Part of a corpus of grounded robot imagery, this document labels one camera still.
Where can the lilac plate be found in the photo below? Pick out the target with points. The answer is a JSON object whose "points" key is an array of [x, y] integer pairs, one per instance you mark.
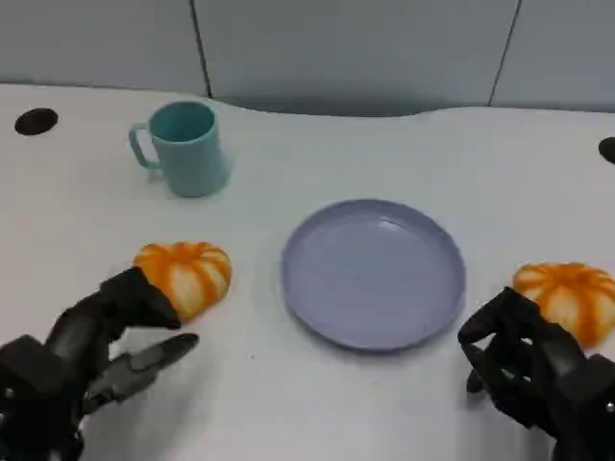
{"points": [[375, 278]]}

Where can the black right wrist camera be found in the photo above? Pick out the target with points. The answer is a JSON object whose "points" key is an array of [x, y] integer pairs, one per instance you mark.
{"points": [[603, 394]]}

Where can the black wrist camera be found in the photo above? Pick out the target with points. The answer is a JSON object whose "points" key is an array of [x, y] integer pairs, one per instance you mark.
{"points": [[603, 394], [29, 370]]}

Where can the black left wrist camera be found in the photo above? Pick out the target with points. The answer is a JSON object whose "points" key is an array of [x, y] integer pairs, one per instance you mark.
{"points": [[29, 370]]}

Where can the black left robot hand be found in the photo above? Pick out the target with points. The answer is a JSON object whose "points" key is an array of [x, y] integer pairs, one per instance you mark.
{"points": [[120, 302]]}

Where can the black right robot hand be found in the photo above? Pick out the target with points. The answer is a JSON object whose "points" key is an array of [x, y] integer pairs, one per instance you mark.
{"points": [[523, 355]]}

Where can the pale green mug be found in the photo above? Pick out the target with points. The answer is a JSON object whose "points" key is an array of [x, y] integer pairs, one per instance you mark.
{"points": [[192, 153]]}

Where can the orange and white bread roll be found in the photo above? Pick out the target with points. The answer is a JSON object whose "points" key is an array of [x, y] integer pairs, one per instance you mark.
{"points": [[572, 298], [197, 274]]}

